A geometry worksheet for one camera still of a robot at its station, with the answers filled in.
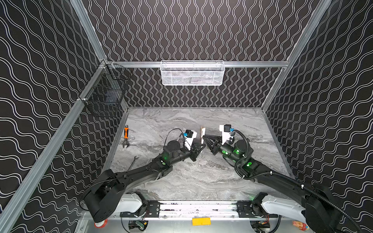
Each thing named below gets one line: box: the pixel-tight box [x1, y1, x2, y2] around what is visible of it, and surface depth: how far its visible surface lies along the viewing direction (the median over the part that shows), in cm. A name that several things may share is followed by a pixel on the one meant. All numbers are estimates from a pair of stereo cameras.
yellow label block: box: [191, 217, 212, 226], surface depth 72 cm
